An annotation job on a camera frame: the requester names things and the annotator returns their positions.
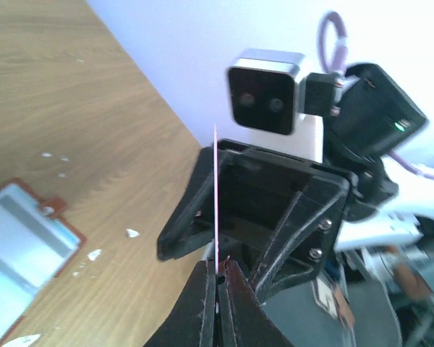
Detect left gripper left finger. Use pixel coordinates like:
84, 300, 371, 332
145, 260, 216, 347

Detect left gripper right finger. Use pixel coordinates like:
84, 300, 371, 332
218, 260, 291, 347

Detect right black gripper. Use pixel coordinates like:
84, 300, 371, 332
156, 146, 357, 302

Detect thin red white card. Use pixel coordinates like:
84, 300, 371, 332
213, 124, 219, 314

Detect brown leather card holder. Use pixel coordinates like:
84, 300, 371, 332
0, 179, 87, 346

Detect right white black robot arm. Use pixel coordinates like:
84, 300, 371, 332
156, 63, 427, 299

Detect white debris chip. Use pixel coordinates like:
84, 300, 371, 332
126, 228, 140, 239

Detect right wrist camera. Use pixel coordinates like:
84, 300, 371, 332
226, 48, 343, 136

